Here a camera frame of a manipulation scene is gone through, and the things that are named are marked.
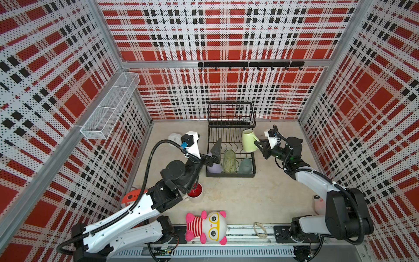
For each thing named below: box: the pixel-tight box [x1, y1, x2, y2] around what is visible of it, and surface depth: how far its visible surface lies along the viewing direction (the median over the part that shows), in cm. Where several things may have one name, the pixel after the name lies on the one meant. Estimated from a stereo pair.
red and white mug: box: [183, 182, 204, 200], surface depth 81 cm
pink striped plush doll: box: [185, 210, 228, 246], surface depth 72 cm
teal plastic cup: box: [238, 157, 253, 175], surface depth 90 cm
